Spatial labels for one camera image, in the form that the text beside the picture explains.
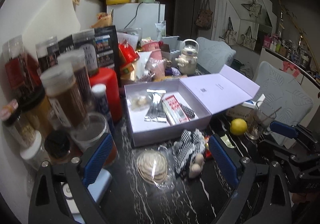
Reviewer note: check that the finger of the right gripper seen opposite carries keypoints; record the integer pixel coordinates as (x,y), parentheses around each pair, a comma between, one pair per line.
(283,129)

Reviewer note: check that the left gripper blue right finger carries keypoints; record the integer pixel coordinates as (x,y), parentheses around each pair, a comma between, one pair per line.
(227,160)

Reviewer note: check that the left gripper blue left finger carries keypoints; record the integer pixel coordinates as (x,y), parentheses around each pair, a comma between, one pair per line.
(94,158)

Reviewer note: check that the red gold cartoon snack bag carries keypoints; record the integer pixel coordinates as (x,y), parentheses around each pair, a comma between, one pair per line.
(207,153)

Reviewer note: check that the checkered plush toy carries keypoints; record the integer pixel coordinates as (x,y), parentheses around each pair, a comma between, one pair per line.
(188,154)

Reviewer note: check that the bag of rubber bands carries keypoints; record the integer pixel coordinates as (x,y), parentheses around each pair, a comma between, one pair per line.
(154,168)

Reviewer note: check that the red white snack packet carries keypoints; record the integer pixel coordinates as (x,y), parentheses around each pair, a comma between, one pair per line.
(173,111)

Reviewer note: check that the clear bag with cream item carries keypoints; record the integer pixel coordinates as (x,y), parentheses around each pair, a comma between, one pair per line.
(139,102)

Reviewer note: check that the silver foil packet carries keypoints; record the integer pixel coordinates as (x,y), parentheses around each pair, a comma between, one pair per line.
(156,112)

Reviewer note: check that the clear glass mug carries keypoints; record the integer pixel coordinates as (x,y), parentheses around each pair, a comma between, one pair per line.
(259,120)

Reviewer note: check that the grey quilted chair cushion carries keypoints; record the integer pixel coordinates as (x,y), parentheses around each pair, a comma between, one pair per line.
(283,95)

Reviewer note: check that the yellow lemon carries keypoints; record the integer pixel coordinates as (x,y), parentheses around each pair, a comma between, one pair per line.
(238,126)

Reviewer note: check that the white medicine box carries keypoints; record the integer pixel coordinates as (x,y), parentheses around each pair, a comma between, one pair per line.
(252,104)

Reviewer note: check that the brown powder jar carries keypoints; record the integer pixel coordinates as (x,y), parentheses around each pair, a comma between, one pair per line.
(64,95)

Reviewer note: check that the blue tablet tube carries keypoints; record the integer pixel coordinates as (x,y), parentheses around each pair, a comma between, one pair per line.
(99,93)

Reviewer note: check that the lavender open gift box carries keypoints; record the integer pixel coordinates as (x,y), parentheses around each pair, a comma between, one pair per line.
(206,95)

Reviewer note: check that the red cylindrical canister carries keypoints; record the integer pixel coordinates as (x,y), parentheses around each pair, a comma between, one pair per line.
(108,77)

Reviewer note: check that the purple label jar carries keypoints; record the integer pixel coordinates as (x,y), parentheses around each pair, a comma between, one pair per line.
(86,40)

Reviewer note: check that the dark red jar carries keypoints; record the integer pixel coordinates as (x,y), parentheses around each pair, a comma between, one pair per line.
(22,70)

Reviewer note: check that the red snack pouch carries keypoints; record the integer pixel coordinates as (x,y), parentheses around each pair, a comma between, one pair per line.
(127,54)

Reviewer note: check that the white astronaut kettle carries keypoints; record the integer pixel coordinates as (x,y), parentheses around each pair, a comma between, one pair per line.
(187,60)

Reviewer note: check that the pink paper cup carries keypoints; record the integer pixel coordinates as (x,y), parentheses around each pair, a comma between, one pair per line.
(155,62)

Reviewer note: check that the black coffee pouch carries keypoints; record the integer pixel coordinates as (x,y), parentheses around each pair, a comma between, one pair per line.
(107,49)

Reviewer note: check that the white mini fridge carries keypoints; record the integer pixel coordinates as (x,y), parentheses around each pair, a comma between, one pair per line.
(138,15)

